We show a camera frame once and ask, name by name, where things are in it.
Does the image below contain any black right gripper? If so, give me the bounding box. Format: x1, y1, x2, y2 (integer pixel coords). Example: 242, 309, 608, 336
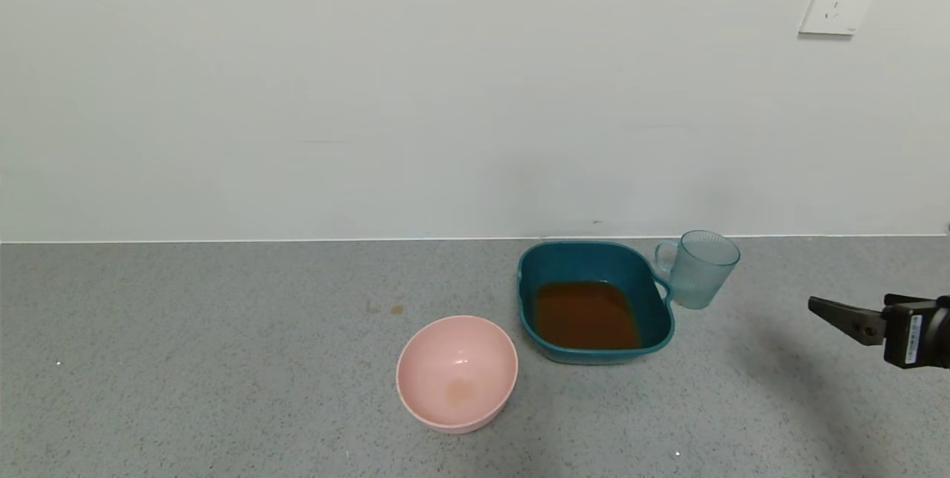
807, 293, 950, 370

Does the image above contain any translucent blue ribbed cup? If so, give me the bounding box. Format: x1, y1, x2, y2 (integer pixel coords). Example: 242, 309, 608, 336
654, 230, 741, 310

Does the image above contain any brown liquid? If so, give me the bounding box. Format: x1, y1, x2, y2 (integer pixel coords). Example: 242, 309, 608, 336
533, 281, 642, 350

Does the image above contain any pink plastic bowl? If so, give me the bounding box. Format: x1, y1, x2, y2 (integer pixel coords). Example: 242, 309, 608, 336
396, 315, 519, 435

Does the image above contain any teal plastic basin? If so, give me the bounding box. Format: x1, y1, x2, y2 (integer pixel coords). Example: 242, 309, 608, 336
517, 240, 676, 366

